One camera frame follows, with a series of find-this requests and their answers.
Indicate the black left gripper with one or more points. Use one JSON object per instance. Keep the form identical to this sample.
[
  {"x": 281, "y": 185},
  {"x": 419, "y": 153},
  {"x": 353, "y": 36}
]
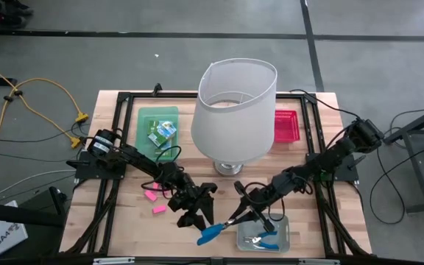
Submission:
[{"x": 182, "y": 191}]

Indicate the silver table lamp white shade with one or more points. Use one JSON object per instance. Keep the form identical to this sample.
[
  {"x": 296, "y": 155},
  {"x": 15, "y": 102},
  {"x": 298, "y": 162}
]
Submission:
[{"x": 234, "y": 129}]

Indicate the translucent white plastic bin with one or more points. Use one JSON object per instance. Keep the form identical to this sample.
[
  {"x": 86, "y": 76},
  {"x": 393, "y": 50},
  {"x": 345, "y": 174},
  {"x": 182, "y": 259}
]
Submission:
[{"x": 245, "y": 243}]

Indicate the black aluminium table frame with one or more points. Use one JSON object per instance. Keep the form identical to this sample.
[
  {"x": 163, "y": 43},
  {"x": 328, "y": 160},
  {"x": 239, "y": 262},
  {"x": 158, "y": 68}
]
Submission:
[{"x": 160, "y": 95}]

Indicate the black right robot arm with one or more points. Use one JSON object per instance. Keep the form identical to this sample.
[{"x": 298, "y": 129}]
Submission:
[{"x": 329, "y": 158}]

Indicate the silver metal bracket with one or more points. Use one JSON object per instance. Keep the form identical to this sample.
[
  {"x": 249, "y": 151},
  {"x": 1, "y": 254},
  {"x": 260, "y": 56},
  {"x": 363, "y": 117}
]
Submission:
[
  {"x": 114, "y": 261},
  {"x": 318, "y": 262}
]

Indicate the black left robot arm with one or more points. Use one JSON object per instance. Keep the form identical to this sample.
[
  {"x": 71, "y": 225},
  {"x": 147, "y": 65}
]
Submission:
[{"x": 138, "y": 162}]

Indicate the red plastic basket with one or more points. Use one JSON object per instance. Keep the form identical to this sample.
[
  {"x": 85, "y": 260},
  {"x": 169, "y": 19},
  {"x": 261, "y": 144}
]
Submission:
[{"x": 287, "y": 127}]

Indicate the black floor stand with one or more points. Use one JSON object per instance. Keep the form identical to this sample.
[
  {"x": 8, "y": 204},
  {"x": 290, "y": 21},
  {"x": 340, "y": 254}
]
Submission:
[{"x": 20, "y": 217}]

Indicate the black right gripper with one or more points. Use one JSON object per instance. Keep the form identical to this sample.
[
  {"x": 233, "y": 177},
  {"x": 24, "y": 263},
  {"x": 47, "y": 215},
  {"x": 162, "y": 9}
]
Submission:
[{"x": 269, "y": 197}]

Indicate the black side table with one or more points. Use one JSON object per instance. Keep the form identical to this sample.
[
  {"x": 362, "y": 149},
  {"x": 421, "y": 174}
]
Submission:
[{"x": 414, "y": 121}]

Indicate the green translucent plastic bin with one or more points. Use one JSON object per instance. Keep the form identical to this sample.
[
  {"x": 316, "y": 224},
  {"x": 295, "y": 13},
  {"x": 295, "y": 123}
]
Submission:
[{"x": 144, "y": 147}]

